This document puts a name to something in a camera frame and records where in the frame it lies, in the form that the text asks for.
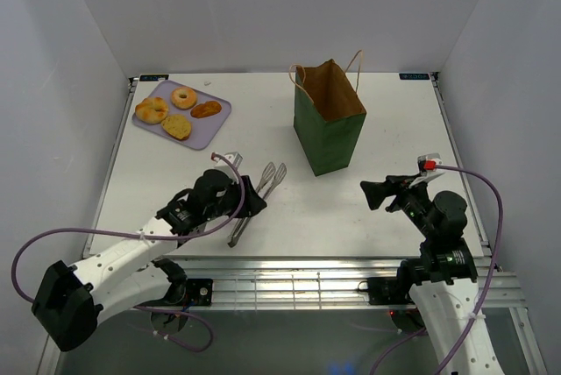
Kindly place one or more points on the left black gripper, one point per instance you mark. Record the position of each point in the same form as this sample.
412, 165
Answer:
253, 202

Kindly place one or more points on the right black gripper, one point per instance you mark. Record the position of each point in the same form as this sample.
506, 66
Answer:
401, 185

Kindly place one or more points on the green paper bag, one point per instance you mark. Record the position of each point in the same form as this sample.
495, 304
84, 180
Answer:
328, 115

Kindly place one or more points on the brown madeleine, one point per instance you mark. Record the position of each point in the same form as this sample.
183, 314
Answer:
207, 109

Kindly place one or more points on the glazed ring donut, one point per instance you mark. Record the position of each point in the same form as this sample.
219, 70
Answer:
183, 98

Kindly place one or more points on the golden bagel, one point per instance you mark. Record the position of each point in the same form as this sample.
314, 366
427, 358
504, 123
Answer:
152, 110

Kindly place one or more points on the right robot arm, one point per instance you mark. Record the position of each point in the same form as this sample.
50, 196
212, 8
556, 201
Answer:
442, 283

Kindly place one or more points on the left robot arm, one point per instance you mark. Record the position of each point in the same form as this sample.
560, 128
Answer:
73, 300

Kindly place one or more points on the yellow bread slice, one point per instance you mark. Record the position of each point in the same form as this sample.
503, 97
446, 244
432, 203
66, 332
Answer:
177, 126

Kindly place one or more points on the right blue table label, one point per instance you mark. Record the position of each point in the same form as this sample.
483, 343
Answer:
414, 76

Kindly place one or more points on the blue table label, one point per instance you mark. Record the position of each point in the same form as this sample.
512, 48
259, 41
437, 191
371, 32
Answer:
153, 77
414, 76

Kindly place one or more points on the left blue table label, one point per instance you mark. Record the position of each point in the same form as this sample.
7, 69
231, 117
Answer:
153, 77

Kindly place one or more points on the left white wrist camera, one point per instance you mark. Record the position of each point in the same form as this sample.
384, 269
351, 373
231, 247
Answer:
227, 162

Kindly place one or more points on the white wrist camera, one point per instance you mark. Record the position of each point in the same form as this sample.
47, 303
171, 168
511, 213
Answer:
227, 162
428, 168

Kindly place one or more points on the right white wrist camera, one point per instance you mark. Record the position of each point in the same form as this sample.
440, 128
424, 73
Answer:
428, 168

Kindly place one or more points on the aluminium rail frame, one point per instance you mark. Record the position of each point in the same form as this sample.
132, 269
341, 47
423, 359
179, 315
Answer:
251, 284

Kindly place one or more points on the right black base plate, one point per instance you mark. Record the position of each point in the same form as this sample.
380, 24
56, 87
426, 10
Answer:
388, 291

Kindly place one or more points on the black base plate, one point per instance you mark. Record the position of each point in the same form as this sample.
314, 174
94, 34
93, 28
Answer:
388, 291
191, 292

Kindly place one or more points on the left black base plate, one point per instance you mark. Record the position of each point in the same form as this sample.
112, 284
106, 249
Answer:
191, 292

